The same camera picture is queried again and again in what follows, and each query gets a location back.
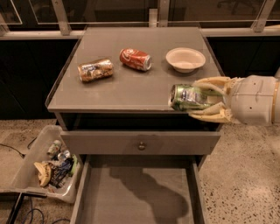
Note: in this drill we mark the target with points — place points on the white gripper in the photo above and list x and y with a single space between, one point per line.
251 100

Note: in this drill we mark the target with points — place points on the green soda can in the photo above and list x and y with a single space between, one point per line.
186 97

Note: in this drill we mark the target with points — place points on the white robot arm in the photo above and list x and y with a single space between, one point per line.
277 99

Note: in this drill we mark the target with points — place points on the round metal drawer knob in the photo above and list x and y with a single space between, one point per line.
141 146

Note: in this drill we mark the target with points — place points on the red cola can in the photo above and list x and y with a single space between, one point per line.
135 59

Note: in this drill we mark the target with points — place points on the grey cabinet counter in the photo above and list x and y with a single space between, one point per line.
129 99

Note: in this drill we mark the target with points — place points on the gold patterned can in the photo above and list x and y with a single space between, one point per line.
95 70

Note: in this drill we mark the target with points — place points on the grey open middle drawer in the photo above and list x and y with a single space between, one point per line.
139 190

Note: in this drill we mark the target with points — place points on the grey top drawer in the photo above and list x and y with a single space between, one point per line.
118 142

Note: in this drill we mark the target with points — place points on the can in plastic bin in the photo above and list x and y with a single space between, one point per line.
54 149

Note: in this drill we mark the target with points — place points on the white paper bowl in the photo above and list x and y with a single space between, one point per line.
185 60

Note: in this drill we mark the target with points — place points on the metal window railing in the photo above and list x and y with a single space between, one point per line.
68 19

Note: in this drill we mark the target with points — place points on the dark snack packet in bin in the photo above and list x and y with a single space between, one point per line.
60 171

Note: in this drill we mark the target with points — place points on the clear plastic bin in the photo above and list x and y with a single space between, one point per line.
26 178

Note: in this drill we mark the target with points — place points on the yellow crumpled bag in bin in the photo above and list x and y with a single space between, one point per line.
44 173

